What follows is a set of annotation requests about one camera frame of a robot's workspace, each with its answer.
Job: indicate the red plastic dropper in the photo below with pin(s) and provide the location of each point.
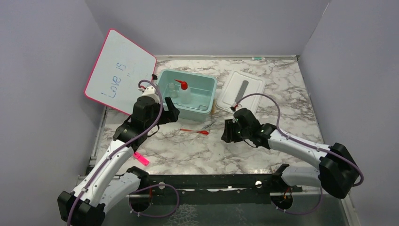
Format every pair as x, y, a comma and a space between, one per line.
204, 132

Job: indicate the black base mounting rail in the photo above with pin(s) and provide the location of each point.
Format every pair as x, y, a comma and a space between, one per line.
203, 189

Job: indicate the teal plastic bin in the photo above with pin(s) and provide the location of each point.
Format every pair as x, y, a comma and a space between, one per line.
191, 93

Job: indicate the pink highlighter marker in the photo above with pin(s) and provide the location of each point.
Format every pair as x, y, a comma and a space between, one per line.
140, 158

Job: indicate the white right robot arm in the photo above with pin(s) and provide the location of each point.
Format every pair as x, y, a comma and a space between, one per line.
335, 170

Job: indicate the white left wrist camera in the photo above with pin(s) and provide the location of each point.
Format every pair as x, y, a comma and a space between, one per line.
150, 91

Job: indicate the pink framed whiteboard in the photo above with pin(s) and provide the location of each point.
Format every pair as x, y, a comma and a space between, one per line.
119, 67

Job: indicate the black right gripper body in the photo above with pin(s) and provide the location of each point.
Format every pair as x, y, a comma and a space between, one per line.
240, 134

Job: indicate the white plastic bin lid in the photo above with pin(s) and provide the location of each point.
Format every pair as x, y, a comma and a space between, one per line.
237, 85

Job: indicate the white squeeze bottle red nozzle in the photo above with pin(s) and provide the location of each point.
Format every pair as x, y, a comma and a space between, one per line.
184, 92

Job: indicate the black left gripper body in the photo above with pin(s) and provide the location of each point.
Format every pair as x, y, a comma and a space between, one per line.
150, 123

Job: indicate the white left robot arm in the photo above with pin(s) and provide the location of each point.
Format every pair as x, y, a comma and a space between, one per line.
88, 203

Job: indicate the small clear glass jar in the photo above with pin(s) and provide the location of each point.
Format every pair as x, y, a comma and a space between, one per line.
172, 90

